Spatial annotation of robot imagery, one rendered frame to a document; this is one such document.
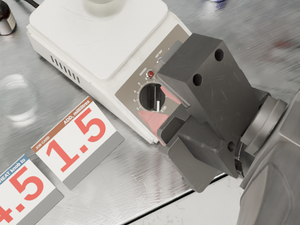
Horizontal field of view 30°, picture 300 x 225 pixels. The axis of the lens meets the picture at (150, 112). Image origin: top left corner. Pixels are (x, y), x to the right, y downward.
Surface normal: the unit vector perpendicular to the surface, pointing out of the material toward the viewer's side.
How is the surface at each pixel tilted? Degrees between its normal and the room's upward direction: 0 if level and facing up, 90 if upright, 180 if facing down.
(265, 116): 8
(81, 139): 40
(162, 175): 0
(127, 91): 30
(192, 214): 0
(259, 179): 80
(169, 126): 48
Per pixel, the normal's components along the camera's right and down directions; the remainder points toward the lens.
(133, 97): 0.40, 0.05
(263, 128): -0.28, 0.18
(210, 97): 0.59, 0.26
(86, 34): 0.02, -0.29
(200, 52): -0.50, -0.63
